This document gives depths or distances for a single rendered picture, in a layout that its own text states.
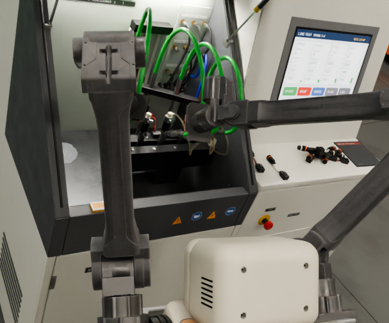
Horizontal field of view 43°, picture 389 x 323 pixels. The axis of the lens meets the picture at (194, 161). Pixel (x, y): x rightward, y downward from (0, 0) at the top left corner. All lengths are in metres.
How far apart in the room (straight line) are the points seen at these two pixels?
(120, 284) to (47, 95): 0.70
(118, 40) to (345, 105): 0.54
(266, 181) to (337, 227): 0.69
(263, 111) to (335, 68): 0.90
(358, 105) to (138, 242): 0.54
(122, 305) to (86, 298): 0.87
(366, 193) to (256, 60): 0.82
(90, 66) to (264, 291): 0.45
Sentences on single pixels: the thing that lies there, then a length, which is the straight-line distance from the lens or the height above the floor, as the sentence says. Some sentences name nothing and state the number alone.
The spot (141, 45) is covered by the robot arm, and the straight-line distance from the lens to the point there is 0.77.
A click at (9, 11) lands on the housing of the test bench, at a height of 1.21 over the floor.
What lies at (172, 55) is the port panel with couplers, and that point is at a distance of 1.87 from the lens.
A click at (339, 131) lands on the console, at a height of 1.02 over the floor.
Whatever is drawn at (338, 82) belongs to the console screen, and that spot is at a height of 1.22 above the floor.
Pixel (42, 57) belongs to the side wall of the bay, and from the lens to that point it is 1.45.
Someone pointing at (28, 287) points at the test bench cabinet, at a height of 0.53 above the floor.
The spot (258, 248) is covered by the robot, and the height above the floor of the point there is 1.39.
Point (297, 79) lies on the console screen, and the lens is 1.90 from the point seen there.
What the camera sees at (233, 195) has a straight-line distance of 1.65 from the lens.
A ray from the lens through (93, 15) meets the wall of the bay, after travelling 1.68.
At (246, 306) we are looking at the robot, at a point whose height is 1.33.
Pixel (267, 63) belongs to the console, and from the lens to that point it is 1.78.
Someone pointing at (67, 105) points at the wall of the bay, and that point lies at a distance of 1.83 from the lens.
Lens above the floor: 1.93
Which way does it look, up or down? 35 degrees down
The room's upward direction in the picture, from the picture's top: 22 degrees clockwise
